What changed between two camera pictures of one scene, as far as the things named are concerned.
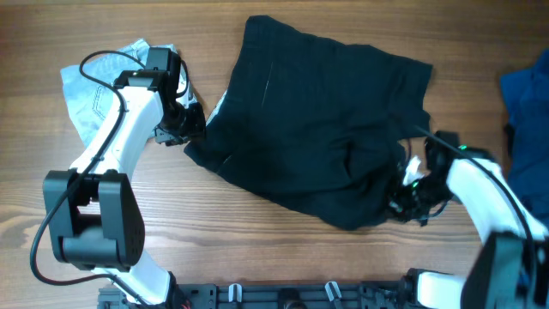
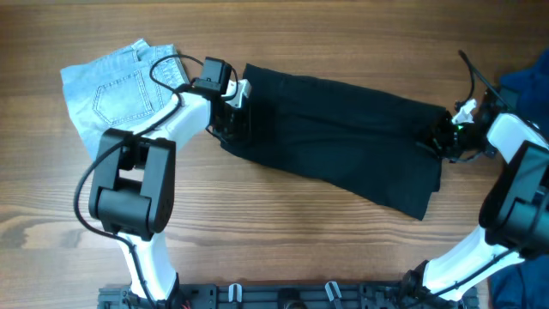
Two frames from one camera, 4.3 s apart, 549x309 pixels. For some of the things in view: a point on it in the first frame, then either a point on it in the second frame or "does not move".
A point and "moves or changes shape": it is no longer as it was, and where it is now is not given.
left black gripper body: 181,124 -> 234,121
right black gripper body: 413,202 -> 454,140
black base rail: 395,293 does not move
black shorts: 319,124 moves or changes shape
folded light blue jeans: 93,91 does not move
